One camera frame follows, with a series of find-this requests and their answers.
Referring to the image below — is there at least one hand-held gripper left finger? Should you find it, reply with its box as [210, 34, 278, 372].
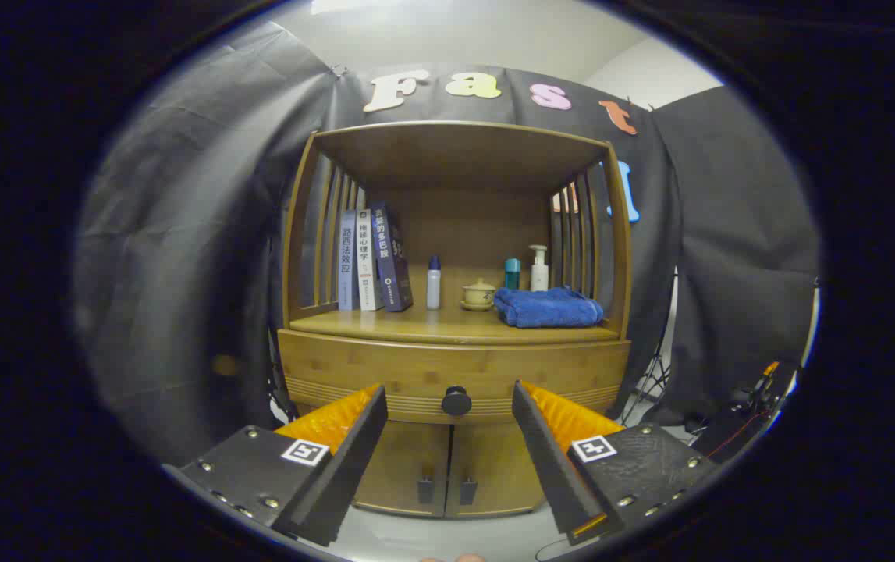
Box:
[162, 382, 389, 547]

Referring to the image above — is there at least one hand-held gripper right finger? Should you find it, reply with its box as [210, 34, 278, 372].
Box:
[511, 380, 723, 546]

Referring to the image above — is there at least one wooden drawer with black knob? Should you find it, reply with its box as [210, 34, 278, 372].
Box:
[278, 328, 632, 426]

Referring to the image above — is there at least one wooden cabinet door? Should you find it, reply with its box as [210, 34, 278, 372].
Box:
[351, 420, 453, 518]
[446, 421, 549, 519]

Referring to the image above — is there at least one wooden countertop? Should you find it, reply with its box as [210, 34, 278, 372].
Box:
[289, 265, 621, 346]

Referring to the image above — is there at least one wooden bamboo cabinet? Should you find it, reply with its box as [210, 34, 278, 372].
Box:
[274, 119, 635, 519]

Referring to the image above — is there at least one black tripod stand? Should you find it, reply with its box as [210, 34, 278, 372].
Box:
[619, 343, 674, 426]

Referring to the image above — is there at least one folded blue towel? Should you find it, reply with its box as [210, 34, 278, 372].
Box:
[493, 286, 605, 329]

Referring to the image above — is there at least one black electronics box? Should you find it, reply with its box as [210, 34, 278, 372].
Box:
[689, 361, 799, 465]

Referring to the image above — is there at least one white pump bottle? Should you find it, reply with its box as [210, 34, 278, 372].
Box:
[529, 244, 550, 292]

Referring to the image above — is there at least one light blue book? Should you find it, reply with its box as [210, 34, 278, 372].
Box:
[336, 209, 360, 312]

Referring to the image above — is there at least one white book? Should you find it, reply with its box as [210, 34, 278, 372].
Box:
[355, 207, 385, 311]

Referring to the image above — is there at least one dark blue book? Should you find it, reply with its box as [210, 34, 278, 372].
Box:
[370, 201, 414, 313]

